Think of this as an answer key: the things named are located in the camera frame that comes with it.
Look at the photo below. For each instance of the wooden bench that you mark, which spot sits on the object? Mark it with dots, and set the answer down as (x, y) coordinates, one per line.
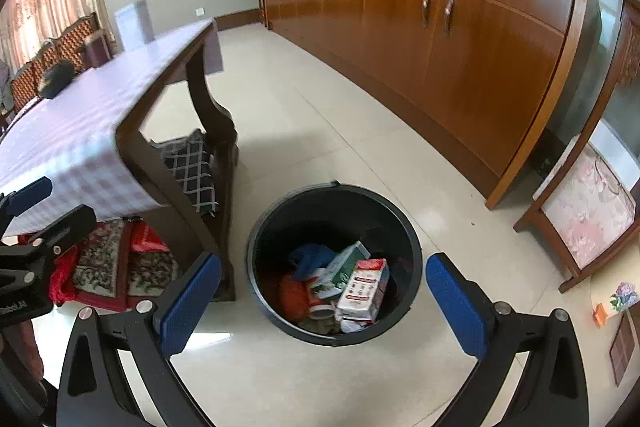
(65, 44)

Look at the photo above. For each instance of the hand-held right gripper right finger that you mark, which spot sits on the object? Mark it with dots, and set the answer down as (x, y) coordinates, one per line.
(455, 307)

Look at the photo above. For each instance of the black plastic bucket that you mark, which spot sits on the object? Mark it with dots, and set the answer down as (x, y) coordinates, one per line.
(410, 257)

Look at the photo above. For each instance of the black iron teapot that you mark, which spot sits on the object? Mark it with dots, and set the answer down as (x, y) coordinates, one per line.
(56, 79)

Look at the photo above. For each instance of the hanging grey garment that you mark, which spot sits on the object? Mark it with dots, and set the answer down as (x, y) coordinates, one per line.
(5, 84)

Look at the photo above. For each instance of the pink checkered tablecloth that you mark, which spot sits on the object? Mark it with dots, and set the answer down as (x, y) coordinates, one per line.
(75, 142)

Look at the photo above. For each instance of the beige paper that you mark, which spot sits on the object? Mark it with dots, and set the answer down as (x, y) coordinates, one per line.
(317, 326)

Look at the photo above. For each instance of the brown canister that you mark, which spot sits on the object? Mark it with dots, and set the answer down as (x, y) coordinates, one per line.
(98, 51)

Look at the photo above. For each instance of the patterned rug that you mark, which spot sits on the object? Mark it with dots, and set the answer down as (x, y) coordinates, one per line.
(105, 267)

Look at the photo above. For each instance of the cream floral bin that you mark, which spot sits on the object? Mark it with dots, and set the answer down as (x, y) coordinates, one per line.
(620, 294)

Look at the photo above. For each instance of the carved wooden stand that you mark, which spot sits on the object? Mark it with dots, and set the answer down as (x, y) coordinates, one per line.
(545, 212)

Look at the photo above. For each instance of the red bag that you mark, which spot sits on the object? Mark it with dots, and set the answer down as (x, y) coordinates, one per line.
(62, 282)

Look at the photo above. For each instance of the green and white box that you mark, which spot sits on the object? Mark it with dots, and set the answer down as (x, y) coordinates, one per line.
(342, 269)

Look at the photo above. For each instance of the orange red wrapper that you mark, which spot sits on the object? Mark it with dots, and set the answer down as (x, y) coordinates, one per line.
(292, 299)

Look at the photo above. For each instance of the dark wooden table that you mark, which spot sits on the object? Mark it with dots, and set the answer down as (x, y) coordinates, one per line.
(200, 107)

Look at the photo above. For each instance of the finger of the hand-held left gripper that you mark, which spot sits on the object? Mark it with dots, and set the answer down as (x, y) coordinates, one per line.
(27, 197)
(67, 227)

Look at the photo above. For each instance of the red and white box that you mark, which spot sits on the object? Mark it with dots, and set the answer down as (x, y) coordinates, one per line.
(362, 292)

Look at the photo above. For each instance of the red packet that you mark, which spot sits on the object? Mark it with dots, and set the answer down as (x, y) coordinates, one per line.
(147, 239)

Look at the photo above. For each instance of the black checked cloth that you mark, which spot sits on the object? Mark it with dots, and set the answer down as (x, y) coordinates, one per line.
(192, 172)

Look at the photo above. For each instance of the person's left forearm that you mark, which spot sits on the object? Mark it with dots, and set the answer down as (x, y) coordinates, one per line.
(27, 352)

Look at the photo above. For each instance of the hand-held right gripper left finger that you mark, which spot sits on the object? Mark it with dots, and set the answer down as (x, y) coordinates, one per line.
(187, 307)

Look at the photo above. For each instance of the blue cloth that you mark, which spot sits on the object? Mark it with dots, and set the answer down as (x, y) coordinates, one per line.
(310, 259)

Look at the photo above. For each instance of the brown wooden sideboard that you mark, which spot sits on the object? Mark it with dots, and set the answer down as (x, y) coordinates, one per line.
(450, 57)

